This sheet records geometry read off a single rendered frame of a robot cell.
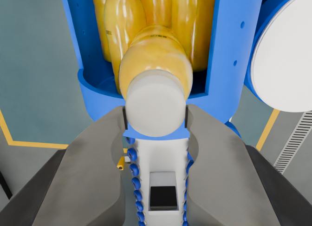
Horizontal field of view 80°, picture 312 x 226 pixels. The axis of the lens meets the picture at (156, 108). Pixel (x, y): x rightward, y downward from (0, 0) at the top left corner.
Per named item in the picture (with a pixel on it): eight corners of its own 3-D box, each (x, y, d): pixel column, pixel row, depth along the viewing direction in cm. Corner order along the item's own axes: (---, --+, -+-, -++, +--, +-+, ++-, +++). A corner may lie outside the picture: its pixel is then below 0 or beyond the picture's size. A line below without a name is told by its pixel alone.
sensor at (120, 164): (119, 161, 74) (117, 170, 70) (118, 156, 73) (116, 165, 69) (139, 160, 74) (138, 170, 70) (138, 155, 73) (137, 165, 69)
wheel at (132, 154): (133, 164, 63) (138, 161, 64) (132, 154, 60) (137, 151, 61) (126, 156, 66) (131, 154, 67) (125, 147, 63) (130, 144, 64)
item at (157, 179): (150, 176, 74) (148, 215, 61) (149, 169, 72) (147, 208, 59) (175, 176, 74) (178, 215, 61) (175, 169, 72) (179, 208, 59)
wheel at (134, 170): (135, 179, 67) (140, 176, 68) (134, 170, 64) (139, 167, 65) (129, 171, 70) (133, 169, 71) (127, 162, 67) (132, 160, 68)
